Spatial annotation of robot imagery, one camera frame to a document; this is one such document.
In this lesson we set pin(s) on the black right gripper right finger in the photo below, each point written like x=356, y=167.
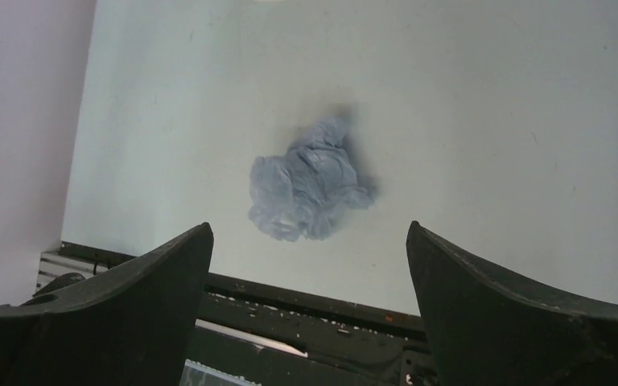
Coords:
x=488, y=325

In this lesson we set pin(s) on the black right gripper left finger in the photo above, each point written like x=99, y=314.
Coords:
x=130, y=325

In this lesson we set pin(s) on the blue plastic trash bag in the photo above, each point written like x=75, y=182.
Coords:
x=306, y=191

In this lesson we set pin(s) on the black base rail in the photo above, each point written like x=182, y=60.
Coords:
x=247, y=333

